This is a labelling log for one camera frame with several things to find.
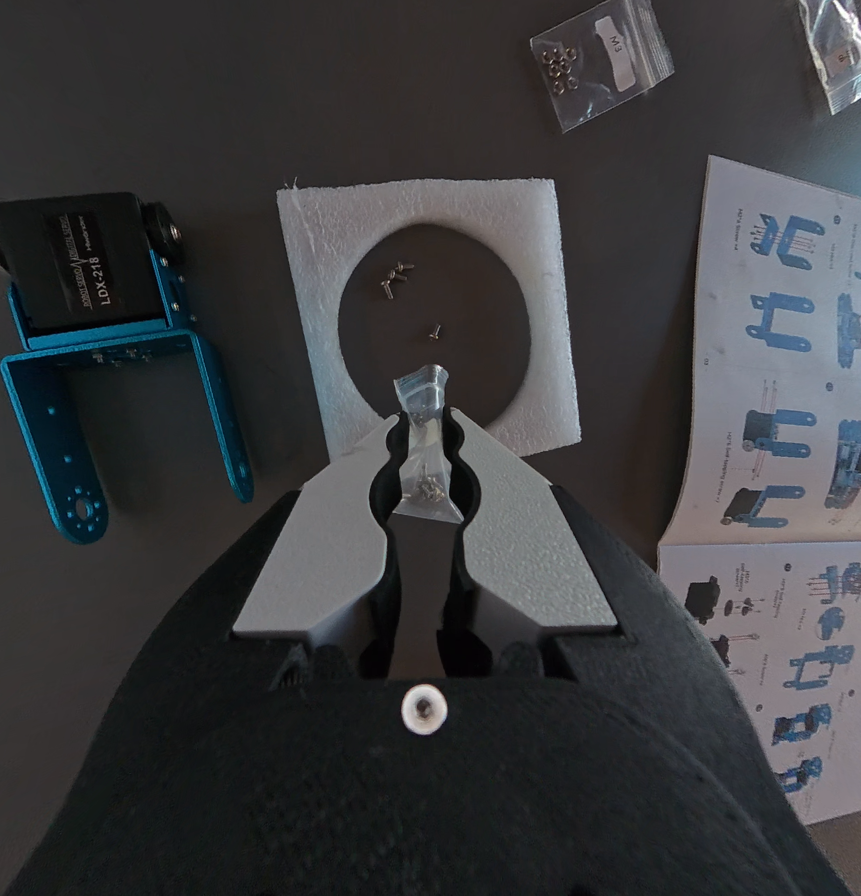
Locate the blue bracket with black servo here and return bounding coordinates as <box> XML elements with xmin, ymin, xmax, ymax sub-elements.
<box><xmin>0</xmin><ymin>192</ymin><xmax>257</xmax><ymax>547</ymax></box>

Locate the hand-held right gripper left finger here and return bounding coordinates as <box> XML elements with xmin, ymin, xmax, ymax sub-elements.
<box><xmin>231</xmin><ymin>412</ymin><xmax>407</xmax><ymax>680</ymax></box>

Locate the dark grey desk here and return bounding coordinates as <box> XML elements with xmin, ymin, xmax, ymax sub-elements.
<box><xmin>0</xmin><ymin>0</ymin><xmax>861</xmax><ymax>896</ymax></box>

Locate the small clear zip bag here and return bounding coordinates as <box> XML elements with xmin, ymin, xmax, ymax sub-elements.
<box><xmin>798</xmin><ymin>0</ymin><xmax>861</xmax><ymax>116</ymax></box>

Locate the illustrated instruction booklet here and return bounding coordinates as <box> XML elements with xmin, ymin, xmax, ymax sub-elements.
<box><xmin>658</xmin><ymin>154</ymin><xmax>861</xmax><ymax>827</ymax></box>

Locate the clear bag of tiny screws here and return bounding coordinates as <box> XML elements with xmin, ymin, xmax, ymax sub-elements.
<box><xmin>392</xmin><ymin>364</ymin><xmax>466</xmax><ymax>522</ymax></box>

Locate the white foam frame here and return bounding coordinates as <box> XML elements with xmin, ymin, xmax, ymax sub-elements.
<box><xmin>277</xmin><ymin>178</ymin><xmax>584</xmax><ymax>459</ymax></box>

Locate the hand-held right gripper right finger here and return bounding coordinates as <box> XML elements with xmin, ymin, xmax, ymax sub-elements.
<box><xmin>441</xmin><ymin>407</ymin><xmax>620</xmax><ymax>679</ymax></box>

